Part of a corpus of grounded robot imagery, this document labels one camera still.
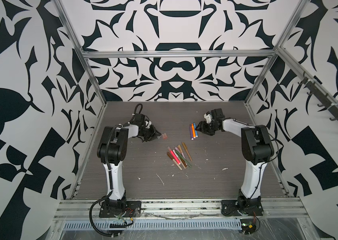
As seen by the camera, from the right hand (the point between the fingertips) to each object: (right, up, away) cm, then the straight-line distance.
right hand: (199, 128), depth 101 cm
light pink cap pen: (-12, -21, -12) cm, 27 cm away
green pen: (-13, -17, -10) cm, 23 cm away
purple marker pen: (-5, -6, -1) cm, 8 cm away
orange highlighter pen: (-4, -2, +1) cm, 5 cm away
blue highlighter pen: (-2, -2, +1) cm, 3 cm away
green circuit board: (+17, -44, -29) cm, 56 cm away
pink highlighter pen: (-17, -16, -9) cm, 25 cm away
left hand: (-25, -3, -1) cm, 25 cm away
